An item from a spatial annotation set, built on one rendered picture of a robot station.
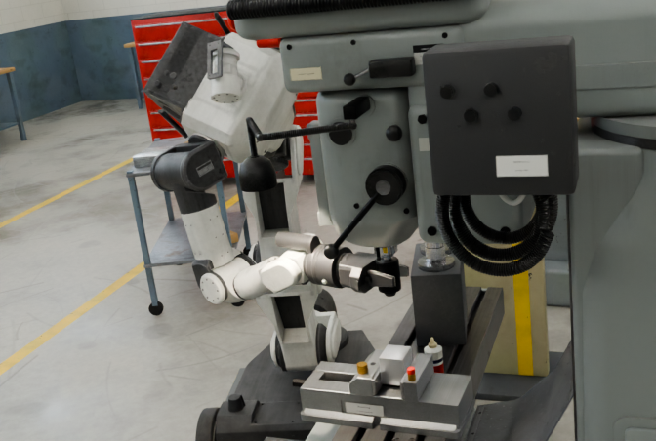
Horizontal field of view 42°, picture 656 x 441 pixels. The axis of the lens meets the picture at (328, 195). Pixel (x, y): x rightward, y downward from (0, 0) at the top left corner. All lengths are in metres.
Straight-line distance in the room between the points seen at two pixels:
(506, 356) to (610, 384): 2.22
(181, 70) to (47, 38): 10.80
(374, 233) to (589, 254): 0.40
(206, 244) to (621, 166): 1.00
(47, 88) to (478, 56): 11.70
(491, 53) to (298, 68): 0.46
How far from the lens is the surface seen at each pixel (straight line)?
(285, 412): 2.55
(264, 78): 1.99
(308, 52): 1.51
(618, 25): 1.41
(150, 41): 7.15
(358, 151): 1.54
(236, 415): 2.54
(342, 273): 1.73
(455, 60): 1.18
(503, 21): 1.43
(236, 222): 5.18
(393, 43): 1.46
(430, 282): 2.03
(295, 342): 2.58
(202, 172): 1.96
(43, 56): 12.72
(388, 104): 1.50
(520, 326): 3.65
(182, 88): 2.04
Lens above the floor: 1.89
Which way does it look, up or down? 17 degrees down
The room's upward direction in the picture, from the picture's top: 7 degrees counter-clockwise
